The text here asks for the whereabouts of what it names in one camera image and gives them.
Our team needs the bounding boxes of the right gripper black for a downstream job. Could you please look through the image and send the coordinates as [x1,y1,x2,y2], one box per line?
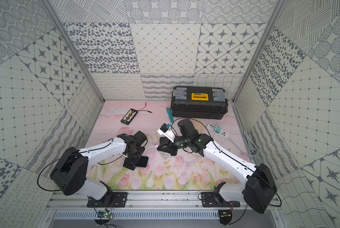
[156,136,190,156]

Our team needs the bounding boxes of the phone with green case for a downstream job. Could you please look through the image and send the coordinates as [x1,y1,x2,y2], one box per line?
[135,156,149,168]

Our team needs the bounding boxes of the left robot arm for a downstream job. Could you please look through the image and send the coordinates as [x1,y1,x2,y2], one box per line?
[50,131,148,203]

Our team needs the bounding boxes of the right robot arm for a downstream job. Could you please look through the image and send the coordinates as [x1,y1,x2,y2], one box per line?
[157,118,277,214]

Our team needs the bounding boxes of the teal utility knife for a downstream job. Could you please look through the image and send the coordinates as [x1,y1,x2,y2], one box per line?
[166,108,174,124]

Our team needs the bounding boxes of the black connector board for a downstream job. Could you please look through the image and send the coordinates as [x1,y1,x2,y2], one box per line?
[120,108,138,125]

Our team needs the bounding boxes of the white power strip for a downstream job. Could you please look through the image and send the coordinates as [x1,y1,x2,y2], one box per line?
[207,123,229,139]

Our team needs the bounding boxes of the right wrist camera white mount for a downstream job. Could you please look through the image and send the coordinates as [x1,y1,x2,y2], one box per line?
[157,123,176,143]

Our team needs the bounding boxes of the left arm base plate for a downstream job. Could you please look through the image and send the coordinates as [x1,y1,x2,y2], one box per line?
[87,192,128,208]

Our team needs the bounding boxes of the red black wire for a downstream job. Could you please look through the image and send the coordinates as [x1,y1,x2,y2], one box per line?
[135,102,153,114]

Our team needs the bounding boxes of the black toolbox yellow handle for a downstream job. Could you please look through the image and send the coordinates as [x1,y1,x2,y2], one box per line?
[170,86,228,120]

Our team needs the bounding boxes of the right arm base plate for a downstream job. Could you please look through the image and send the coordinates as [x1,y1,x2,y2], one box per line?
[199,192,240,208]

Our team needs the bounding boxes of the white power strip cord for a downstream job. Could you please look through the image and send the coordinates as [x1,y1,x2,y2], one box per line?
[228,129,260,158]

